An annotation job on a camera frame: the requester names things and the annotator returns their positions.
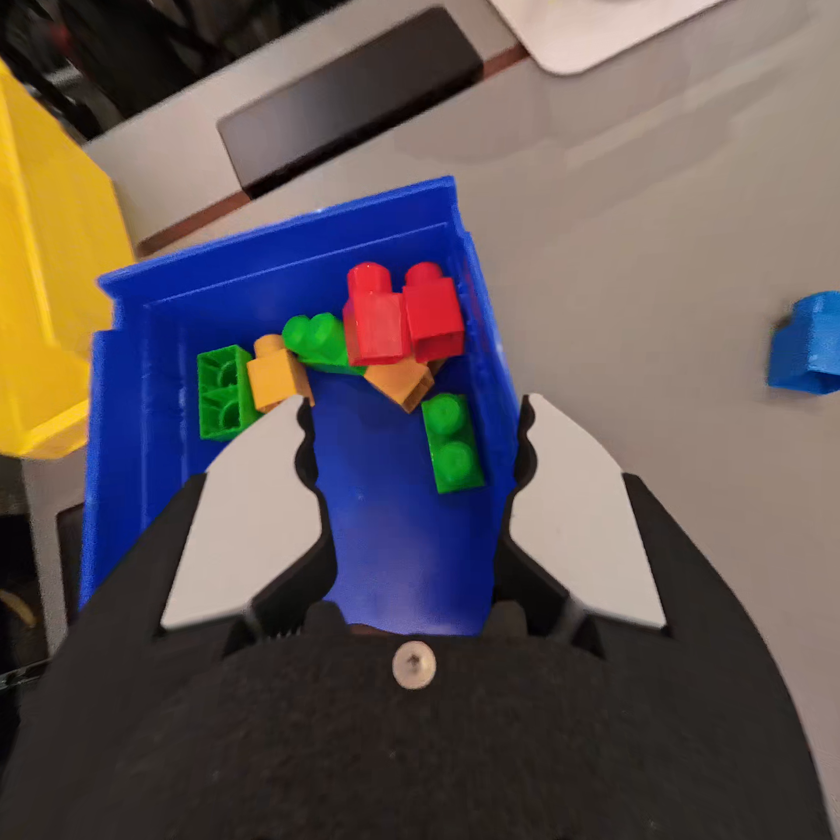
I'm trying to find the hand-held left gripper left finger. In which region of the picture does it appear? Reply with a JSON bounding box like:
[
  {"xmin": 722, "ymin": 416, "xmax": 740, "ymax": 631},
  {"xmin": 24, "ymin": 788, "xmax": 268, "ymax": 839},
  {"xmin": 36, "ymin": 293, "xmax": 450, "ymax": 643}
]
[{"xmin": 159, "ymin": 397, "xmax": 338, "ymax": 637}]

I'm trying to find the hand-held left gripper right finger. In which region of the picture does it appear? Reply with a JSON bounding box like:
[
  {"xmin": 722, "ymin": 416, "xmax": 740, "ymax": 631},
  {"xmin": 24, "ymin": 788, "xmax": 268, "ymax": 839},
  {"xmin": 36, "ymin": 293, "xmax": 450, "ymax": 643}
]
[{"xmin": 494, "ymin": 394, "xmax": 669, "ymax": 637}]

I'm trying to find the blue plastic bin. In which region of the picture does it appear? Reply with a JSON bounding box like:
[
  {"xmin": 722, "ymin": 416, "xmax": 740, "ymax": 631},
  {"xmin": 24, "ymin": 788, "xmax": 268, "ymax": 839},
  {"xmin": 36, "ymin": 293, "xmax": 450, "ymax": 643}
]
[{"xmin": 79, "ymin": 175, "xmax": 523, "ymax": 637}]

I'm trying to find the pile of colourful toy blocks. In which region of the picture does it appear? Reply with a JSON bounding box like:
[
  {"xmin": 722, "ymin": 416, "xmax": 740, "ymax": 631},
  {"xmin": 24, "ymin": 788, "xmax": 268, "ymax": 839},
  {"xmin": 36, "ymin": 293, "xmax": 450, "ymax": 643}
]
[{"xmin": 197, "ymin": 260, "xmax": 489, "ymax": 496}]

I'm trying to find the blue toy building block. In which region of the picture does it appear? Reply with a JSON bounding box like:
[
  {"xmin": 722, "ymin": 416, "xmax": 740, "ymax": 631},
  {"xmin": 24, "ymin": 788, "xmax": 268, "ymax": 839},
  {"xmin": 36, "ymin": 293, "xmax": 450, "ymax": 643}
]
[{"xmin": 768, "ymin": 292, "xmax": 840, "ymax": 395}]

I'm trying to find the yellow plastic bin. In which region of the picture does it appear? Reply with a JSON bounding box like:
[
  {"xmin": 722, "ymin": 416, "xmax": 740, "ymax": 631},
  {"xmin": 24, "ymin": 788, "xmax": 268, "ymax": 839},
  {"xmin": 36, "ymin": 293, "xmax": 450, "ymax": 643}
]
[{"xmin": 0, "ymin": 59, "xmax": 136, "ymax": 460}]

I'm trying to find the black flat panel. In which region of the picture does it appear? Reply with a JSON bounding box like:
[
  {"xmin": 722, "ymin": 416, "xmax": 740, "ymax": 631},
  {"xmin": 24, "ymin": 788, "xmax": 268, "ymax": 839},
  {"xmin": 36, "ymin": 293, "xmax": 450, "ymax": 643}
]
[{"xmin": 217, "ymin": 7, "xmax": 484, "ymax": 198}]

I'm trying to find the white book stand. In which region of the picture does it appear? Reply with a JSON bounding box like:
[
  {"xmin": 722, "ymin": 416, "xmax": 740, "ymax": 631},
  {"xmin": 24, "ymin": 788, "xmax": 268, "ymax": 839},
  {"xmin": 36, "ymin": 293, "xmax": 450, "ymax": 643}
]
[{"xmin": 493, "ymin": 0, "xmax": 725, "ymax": 76}]

